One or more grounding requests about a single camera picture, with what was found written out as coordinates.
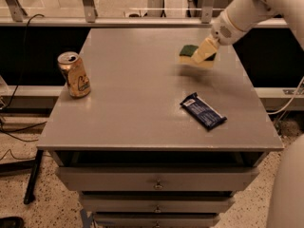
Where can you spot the green and yellow sponge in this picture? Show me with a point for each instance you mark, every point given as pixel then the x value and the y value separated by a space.
pixel 196 56

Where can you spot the dark object floor corner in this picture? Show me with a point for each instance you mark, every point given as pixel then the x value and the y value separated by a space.
pixel 12 222

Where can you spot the grey drawer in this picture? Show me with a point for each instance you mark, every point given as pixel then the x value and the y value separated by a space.
pixel 156 179
pixel 156 220
pixel 156 203

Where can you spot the top grey drawer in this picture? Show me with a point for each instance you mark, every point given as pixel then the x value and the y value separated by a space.
pixel 156 179

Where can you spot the bottom grey drawer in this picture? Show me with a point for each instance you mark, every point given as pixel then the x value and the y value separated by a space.
pixel 156 220

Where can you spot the black bar on floor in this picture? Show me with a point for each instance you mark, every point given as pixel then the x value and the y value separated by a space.
pixel 29 195

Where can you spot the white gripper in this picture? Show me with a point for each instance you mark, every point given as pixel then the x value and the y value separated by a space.
pixel 225 29

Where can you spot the blue rxbar wrapper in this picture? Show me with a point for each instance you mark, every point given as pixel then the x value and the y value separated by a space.
pixel 202 111

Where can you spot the gold soda can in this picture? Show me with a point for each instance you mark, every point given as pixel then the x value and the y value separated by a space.
pixel 72 67

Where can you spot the middle grey drawer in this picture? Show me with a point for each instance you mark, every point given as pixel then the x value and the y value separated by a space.
pixel 156 203

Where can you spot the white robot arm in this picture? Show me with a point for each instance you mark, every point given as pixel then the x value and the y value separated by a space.
pixel 287 202

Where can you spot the grey drawer cabinet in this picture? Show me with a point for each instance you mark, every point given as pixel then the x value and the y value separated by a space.
pixel 133 117

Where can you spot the metal railing frame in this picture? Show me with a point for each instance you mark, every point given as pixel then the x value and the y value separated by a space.
pixel 111 13

